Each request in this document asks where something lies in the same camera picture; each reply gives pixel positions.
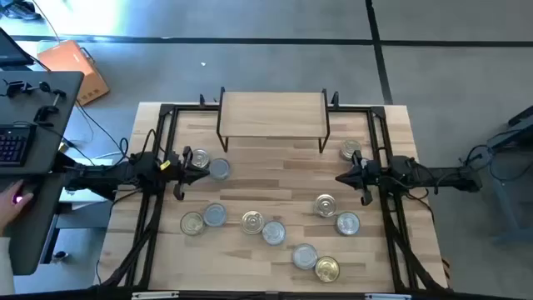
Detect black backlit keyboard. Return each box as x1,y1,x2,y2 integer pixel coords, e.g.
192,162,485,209
0,123,37,168

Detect person's forearm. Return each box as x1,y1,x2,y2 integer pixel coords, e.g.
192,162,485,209
0,236,17,296

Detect silver lid albacore tuna can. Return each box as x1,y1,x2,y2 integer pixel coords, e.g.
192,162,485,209
335,211,361,237
291,243,319,271
262,220,287,246

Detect black office desk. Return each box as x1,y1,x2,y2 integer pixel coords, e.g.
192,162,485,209
0,70,118,277

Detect orange cardboard box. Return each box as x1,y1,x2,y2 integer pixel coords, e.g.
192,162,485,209
36,39,111,107

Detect wooden shelf black metal legs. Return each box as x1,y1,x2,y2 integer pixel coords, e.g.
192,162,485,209
215,86,332,154

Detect person's shoe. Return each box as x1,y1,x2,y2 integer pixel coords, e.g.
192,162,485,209
0,0,42,21

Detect gold lid tuna can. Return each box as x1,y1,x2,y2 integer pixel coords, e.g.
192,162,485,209
179,211,206,237
314,256,341,283

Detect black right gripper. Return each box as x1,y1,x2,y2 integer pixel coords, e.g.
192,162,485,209
335,150,375,207

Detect white box with logo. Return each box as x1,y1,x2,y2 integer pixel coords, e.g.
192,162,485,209
57,150,126,212

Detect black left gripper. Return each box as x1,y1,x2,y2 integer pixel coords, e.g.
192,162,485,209
172,146,212,202

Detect black desk clamp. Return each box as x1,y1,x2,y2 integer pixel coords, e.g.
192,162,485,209
2,77,33,98
32,105,60,128

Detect blue label ring-pull can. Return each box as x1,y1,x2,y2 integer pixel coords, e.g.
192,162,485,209
240,210,266,235
191,148,211,169
339,138,362,161
312,193,338,218

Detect grey metal stand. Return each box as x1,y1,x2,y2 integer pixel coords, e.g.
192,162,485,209
459,105,533,246

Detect black computer mouse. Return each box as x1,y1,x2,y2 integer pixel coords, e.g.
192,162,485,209
12,178,42,208

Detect black computer monitor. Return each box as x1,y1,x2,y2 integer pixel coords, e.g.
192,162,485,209
0,27,35,71

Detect black aluminium rig frame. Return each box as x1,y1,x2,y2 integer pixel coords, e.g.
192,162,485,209
98,94,450,293

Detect white table edge bracket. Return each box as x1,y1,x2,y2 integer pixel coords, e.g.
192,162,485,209
364,292,413,300
131,291,181,300

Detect person's hand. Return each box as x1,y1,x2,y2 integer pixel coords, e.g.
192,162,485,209
0,178,35,235

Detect grey lid green label can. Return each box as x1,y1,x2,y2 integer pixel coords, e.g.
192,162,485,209
202,202,228,228
207,157,232,181

